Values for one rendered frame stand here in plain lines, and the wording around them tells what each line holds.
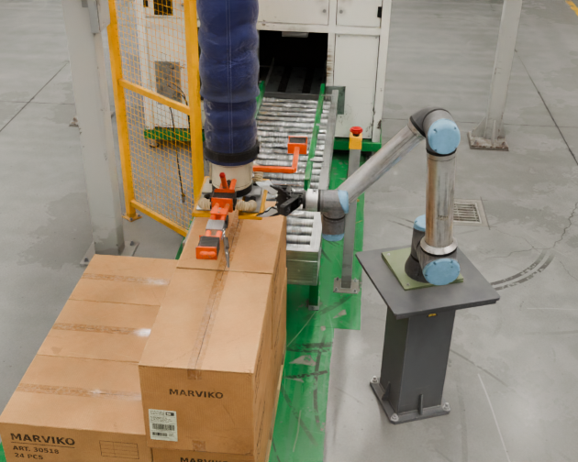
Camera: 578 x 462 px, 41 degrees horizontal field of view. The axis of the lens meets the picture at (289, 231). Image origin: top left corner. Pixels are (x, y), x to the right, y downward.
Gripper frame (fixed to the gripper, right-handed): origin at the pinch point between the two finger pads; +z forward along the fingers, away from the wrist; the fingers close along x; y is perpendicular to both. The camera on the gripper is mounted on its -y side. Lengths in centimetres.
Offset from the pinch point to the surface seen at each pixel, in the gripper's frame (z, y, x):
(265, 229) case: -2.0, 28.2, -30.2
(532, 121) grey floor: -213, 394, -124
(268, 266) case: -5.5, -0.9, -30.2
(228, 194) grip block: 10.3, 0.3, 1.8
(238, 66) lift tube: 7, 13, 50
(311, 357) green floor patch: -25, 54, -124
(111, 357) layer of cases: 60, -16, -70
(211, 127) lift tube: 18.8, 17.2, 22.5
